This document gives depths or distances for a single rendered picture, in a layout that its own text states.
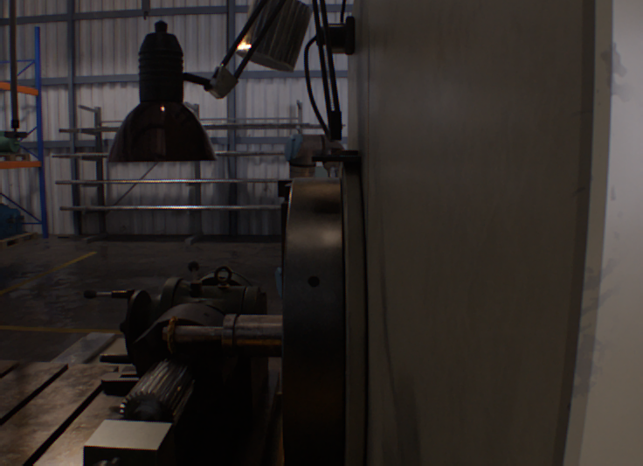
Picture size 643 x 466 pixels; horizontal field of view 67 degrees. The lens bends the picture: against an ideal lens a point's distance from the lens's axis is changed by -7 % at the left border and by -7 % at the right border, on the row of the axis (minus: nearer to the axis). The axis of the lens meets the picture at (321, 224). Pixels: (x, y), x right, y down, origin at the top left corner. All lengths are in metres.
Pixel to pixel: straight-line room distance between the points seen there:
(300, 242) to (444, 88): 0.50
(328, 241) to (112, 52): 10.88
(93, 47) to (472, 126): 11.48
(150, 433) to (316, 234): 0.37
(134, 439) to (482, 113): 0.69
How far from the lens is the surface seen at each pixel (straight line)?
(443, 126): 0.22
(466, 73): 0.19
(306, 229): 0.71
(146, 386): 0.86
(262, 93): 10.50
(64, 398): 1.47
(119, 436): 0.80
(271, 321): 0.92
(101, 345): 2.60
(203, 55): 10.85
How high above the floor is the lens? 1.60
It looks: 8 degrees down
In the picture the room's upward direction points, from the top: straight up
